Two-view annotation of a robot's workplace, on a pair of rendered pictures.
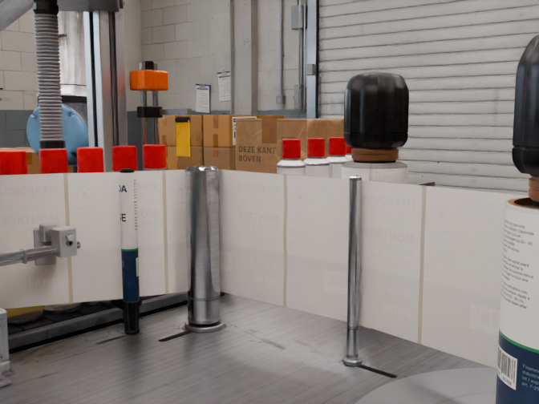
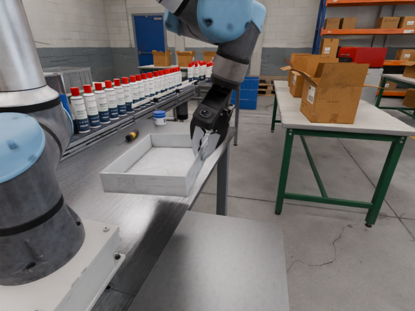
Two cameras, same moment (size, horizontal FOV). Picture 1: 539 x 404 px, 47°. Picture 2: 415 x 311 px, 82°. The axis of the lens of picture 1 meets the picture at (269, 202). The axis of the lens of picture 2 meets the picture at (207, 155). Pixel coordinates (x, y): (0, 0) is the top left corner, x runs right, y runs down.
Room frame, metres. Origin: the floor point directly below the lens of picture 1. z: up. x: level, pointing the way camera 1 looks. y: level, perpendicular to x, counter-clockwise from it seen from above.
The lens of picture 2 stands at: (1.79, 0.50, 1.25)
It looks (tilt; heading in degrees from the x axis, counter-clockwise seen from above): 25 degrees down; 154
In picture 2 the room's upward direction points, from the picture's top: straight up
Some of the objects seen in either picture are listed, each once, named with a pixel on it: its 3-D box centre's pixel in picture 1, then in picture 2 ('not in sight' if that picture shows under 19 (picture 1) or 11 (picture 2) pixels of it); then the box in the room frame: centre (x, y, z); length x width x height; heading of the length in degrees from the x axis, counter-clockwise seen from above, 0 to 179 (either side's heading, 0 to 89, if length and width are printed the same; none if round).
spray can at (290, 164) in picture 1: (290, 196); not in sight; (1.11, -0.04, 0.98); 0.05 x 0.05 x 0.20
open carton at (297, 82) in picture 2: not in sight; (307, 76); (-0.04, 2.53, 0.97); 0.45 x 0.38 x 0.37; 54
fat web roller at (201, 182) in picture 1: (203, 248); not in sight; (0.71, 0.08, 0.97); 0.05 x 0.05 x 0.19
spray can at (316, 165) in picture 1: (315, 193); not in sight; (1.16, -0.09, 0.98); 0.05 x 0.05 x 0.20
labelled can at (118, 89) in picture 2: not in sight; (119, 97); (0.36, 0.66, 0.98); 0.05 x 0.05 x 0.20
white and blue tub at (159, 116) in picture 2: not in sight; (160, 117); (0.44, 0.86, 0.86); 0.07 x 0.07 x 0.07
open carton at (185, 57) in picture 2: not in sight; (186, 58); (-4.01, 2.79, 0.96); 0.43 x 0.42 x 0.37; 48
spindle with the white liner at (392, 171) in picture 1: (374, 190); not in sight; (0.80, -0.14, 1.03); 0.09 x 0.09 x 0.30
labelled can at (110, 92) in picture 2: not in sight; (111, 100); (0.41, 0.61, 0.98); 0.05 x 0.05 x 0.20
